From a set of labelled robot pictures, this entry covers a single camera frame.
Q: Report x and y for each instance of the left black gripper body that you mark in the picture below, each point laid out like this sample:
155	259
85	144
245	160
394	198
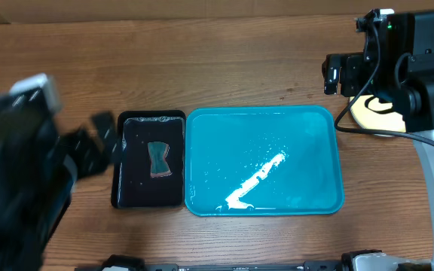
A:
85	153

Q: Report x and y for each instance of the teal plastic tray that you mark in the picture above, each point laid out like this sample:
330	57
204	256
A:
262	161

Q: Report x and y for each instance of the yellow plate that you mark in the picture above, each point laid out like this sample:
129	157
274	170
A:
369	113

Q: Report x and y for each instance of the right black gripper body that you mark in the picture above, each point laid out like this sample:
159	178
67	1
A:
356	74

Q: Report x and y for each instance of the pink green sponge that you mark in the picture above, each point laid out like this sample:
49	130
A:
158	152

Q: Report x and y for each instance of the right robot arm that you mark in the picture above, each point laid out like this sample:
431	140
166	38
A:
395	66

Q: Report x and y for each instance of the black water tray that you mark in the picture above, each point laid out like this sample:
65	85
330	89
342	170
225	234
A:
133	187

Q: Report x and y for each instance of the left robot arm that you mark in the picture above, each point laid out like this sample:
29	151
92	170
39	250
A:
38	170

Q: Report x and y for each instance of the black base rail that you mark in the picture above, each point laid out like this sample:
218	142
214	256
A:
239	267

